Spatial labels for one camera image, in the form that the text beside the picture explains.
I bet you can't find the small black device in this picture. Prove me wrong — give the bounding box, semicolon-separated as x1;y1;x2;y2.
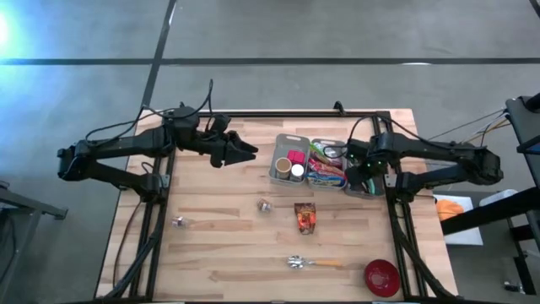
503;280;527;296

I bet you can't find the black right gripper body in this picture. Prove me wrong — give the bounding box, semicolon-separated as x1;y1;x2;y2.
348;141;387;187

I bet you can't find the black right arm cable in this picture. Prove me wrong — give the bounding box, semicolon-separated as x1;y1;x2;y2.
324;114;427;160

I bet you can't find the brown snack pouch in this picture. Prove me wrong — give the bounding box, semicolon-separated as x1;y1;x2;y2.
294;202;318;236

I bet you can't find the black metal stand leg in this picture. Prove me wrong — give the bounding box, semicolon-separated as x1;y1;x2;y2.
0;181;69;296

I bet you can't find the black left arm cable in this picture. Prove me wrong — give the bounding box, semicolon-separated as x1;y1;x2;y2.
85;79;214;143

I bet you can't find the orange cloth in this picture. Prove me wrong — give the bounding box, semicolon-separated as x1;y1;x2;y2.
435;198;466;222

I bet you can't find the yellow and grey cable bundle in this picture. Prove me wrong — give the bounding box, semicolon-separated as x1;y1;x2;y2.
421;107;510;147

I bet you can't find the thin black cable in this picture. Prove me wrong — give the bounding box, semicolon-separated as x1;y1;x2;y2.
111;198;145;289

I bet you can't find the silver spoon wooden handle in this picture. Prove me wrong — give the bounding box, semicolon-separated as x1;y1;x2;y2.
287;254;343;270

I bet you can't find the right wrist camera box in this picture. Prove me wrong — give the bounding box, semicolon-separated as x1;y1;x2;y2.
346;138;372;162

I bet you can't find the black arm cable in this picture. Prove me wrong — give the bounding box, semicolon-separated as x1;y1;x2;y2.
85;79;214;143
324;114;427;160

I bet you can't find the white board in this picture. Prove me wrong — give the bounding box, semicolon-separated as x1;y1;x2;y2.
433;193;484;247

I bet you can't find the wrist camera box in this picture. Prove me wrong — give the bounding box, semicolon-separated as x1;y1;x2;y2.
208;112;232;137
346;138;372;162

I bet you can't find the dark grey translucent bin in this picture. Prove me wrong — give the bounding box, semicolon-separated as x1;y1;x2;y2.
343;137;386;199

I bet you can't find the white plastic container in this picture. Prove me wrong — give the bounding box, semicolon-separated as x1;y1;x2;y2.
479;188;519;208

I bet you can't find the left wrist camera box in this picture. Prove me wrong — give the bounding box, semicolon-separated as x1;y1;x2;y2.
208;112;232;137

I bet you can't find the black metal stand bar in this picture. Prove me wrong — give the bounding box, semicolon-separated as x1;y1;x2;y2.
440;187;540;236

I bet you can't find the red bowl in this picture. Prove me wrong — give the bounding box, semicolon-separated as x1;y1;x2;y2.
364;258;402;298

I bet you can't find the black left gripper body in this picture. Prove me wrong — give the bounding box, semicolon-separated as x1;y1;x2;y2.
197;133;231;169

